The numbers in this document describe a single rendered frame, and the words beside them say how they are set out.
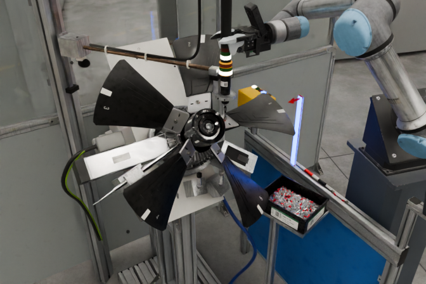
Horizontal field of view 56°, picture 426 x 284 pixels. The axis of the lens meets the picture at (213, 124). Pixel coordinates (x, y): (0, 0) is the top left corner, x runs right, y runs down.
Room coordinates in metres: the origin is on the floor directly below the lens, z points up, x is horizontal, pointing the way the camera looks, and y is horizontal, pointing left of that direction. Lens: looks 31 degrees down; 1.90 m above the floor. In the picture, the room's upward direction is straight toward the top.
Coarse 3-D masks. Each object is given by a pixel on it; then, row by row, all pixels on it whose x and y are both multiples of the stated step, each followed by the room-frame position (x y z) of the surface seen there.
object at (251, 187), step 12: (228, 168) 1.07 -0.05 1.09; (228, 180) 1.03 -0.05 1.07; (240, 180) 1.07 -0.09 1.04; (252, 180) 1.14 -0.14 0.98; (240, 192) 1.02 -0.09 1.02; (252, 192) 1.07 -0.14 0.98; (264, 192) 1.12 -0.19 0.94; (240, 204) 0.98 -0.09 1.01; (252, 204) 1.02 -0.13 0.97; (264, 204) 1.06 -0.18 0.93; (252, 216) 0.98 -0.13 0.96
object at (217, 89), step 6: (210, 72) 1.22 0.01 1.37; (216, 72) 1.21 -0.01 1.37; (210, 78) 1.21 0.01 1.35; (216, 78) 1.20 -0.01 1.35; (216, 84) 1.21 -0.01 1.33; (216, 90) 1.21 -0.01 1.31; (216, 96) 1.19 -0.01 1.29; (222, 96) 1.19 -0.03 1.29; (228, 96) 1.19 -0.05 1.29; (234, 96) 1.19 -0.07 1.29
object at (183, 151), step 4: (188, 140) 1.09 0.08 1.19; (184, 144) 1.08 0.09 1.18; (188, 144) 1.09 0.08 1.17; (192, 144) 1.11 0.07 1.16; (184, 148) 1.08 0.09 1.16; (188, 148) 1.09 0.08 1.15; (192, 148) 1.11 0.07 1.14; (180, 152) 1.05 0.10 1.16; (184, 152) 1.08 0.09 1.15; (192, 152) 1.11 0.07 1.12; (184, 156) 1.08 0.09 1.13; (188, 156) 1.10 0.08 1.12; (192, 156) 1.11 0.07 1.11; (184, 160) 1.08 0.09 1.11; (188, 160) 1.10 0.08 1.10
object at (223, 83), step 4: (220, 76) 1.21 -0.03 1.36; (228, 76) 1.20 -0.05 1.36; (220, 80) 1.21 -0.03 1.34; (224, 80) 1.19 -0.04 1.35; (228, 80) 1.20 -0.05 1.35; (220, 84) 1.21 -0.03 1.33; (224, 84) 1.19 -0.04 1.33; (228, 84) 1.20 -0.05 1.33; (224, 88) 1.19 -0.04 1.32; (228, 88) 1.20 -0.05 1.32; (224, 92) 1.19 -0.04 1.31; (228, 92) 1.20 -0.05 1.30
